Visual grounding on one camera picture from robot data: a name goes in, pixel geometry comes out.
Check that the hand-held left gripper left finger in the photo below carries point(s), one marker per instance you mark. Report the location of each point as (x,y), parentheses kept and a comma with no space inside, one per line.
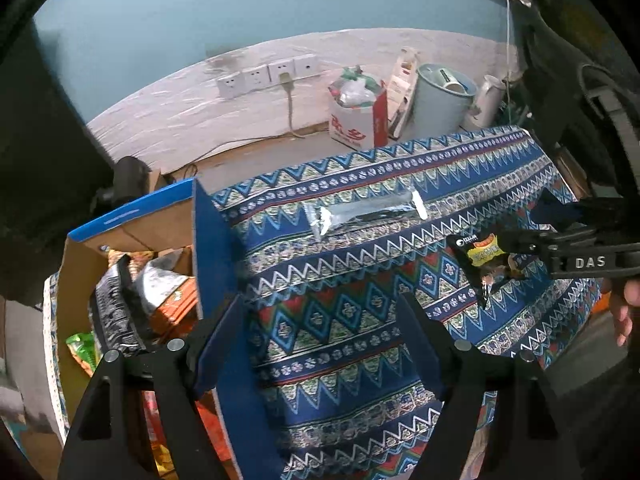
(220,345)

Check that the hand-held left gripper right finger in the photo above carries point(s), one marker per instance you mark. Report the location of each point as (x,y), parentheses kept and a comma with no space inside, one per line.
(420,350)

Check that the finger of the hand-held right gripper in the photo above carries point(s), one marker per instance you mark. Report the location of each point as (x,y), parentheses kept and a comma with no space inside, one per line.
(555,210)
(530,242)

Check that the black and yellow snack packet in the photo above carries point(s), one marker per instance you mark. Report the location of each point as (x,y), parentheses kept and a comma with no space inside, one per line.
(482,255)

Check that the blue cardboard box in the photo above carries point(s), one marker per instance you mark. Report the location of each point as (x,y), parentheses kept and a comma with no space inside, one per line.
(220,260)

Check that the black and white snack packet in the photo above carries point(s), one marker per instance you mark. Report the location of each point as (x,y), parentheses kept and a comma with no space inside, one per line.
(112,305)

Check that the person's right hand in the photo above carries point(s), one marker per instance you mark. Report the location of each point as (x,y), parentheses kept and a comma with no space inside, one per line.
(625,310)

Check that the blue patterned tablecloth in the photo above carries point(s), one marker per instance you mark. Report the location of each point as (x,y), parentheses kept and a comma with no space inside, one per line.
(350,310)

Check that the white kettle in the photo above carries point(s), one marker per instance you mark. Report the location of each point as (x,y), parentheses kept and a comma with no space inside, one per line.
(487,102)

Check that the silver foil snack packet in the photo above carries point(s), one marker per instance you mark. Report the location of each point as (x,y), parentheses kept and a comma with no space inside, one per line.
(360,212)

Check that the light blue bucket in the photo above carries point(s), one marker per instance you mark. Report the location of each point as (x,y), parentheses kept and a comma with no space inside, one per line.
(435,110)

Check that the white cup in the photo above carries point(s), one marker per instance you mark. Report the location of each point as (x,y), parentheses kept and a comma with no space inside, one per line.
(454,82)

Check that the black round object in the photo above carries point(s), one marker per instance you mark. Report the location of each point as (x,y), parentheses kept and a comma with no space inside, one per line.
(127,180)

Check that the white and red carton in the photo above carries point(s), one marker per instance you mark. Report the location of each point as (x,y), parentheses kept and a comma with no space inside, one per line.
(402,85)

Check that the red and white paper bag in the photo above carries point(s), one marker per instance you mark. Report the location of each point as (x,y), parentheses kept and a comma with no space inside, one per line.
(352,127)

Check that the crumpled plastic bags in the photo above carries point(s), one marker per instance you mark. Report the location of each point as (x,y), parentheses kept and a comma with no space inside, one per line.
(357,90)

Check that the dark cabinet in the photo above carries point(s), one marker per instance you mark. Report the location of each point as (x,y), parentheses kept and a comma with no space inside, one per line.
(45,185)

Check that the white wall socket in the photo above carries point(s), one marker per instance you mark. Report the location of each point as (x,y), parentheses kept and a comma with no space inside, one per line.
(256,78)
(231,86)
(275,67)
(306,65)

